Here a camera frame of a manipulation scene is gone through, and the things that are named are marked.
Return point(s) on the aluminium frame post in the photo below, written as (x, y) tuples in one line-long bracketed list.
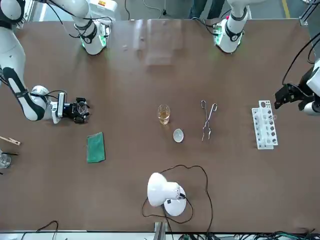
[(160, 231), (305, 17)]

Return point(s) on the clear glass jar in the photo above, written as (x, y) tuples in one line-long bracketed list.
[(5, 161)]

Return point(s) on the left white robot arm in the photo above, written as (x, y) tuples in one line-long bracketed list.
[(232, 32)]

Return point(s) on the green folded cloth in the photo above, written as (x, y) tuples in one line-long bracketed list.
[(96, 147)]

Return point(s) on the person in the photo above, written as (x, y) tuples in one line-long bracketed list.
[(200, 7)]

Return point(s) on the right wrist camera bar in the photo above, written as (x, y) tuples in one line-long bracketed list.
[(61, 105)]

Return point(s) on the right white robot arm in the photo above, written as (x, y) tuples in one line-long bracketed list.
[(12, 55)]

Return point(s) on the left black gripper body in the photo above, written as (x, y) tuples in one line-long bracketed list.
[(297, 93)]

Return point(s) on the thin black stick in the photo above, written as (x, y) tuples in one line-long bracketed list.
[(10, 153)]

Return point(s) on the wooden clothespin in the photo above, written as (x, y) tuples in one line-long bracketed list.
[(11, 140)]

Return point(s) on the metal crucible tongs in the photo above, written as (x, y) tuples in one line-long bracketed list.
[(207, 122)]

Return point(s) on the white test tube rack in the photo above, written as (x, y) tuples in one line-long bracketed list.
[(265, 125)]

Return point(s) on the small clear glass beaker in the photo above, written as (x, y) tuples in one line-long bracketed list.
[(82, 108)]

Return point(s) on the clear glass test tube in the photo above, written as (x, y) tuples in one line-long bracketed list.
[(274, 117)]

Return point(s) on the white desk lamp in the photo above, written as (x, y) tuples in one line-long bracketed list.
[(162, 190)]

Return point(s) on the large clear glass beaker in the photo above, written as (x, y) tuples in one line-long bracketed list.
[(164, 117)]

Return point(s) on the small white ceramic dish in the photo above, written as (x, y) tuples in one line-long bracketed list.
[(178, 135)]

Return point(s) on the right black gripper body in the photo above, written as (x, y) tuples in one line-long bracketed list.
[(70, 109)]

